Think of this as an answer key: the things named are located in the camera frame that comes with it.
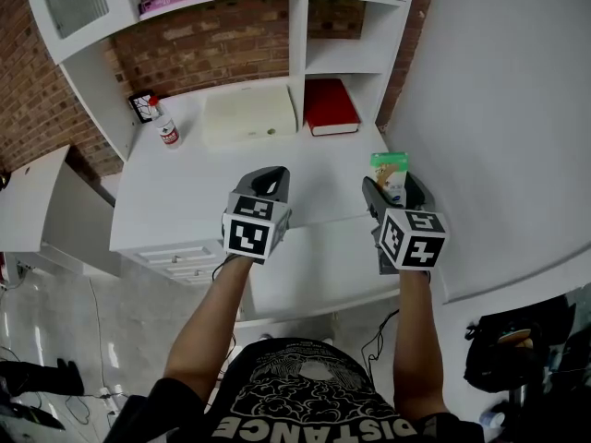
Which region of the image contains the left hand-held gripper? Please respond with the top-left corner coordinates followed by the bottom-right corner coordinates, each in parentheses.
top-left (220, 165), bottom-right (293, 265)

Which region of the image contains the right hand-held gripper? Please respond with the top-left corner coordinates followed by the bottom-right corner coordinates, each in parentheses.
top-left (361, 171), bottom-right (450, 276)

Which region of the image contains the green and white packet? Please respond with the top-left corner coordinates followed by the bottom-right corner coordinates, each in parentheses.
top-left (368, 151), bottom-right (410, 210)

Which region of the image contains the white drawer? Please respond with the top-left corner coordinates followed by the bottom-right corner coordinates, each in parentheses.
top-left (233, 212), bottom-right (403, 327)

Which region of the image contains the person's right forearm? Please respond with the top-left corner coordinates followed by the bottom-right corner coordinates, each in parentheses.
top-left (392, 269), bottom-right (449, 422)

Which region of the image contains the person's left forearm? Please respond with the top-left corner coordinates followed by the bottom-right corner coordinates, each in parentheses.
top-left (163, 254), bottom-right (254, 403)

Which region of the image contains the white small drawer cabinet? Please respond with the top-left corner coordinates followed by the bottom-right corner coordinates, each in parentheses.
top-left (117, 240), bottom-right (230, 288)

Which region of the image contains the red hardcover book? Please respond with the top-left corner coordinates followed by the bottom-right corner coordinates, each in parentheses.
top-left (303, 78), bottom-right (362, 138)

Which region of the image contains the cream plastic storage box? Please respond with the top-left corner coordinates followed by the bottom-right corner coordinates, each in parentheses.
top-left (201, 84), bottom-right (299, 147)

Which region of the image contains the clear bottle with red cap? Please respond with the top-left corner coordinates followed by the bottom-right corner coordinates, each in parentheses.
top-left (147, 95), bottom-right (184, 150)

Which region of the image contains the black framed picture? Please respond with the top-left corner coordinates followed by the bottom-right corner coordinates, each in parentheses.
top-left (127, 89), bottom-right (158, 125)

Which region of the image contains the person's black printed t-shirt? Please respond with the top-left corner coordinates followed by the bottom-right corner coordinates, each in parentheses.
top-left (103, 337), bottom-right (486, 443)

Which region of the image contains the white desk shelf unit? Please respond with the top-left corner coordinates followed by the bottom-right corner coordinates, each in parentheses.
top-left (20, 0), bottom-right (419, 163)

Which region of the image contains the black backpack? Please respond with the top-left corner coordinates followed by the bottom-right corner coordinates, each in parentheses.
top-left (464, 314), bottom-right (558, 394)

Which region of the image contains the white power strip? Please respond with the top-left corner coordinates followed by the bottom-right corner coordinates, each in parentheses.
top-left (96, 385), bottom-right (130, 417)

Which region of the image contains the white side table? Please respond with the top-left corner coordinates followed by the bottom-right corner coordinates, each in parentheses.
top-left (0, 144), bottom-right (121, 279)

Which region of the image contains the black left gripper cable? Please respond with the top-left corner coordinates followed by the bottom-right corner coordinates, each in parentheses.
top-left (202, 254), bottom-right (242, 405)

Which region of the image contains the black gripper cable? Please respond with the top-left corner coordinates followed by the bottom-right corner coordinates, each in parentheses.
top-left (202, 254), bottom-right (242, 405)
top-left (359, 309), bottom-right (401, 382)

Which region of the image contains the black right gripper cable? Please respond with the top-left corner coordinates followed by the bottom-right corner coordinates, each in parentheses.
top-left (359, 309), bottom-right (401, 382)

